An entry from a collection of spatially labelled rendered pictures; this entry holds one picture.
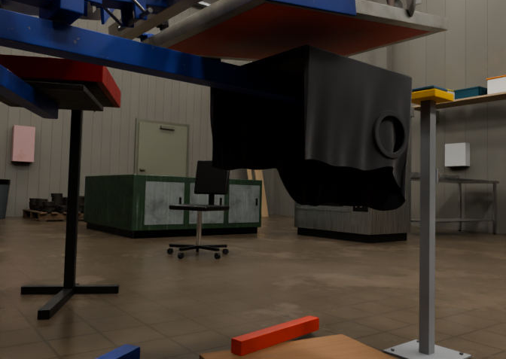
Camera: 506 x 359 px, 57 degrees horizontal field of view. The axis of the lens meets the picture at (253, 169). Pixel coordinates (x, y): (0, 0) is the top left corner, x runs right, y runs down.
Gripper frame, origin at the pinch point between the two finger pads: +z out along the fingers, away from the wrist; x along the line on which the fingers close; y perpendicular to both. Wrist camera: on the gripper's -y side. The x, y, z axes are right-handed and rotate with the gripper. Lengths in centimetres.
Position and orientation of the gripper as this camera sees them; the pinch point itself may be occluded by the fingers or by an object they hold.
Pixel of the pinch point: (402, 13)
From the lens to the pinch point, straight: 150.7
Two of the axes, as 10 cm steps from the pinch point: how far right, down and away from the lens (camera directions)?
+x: -6.3, 0.2, 7.8
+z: 0.9, 10.0, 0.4
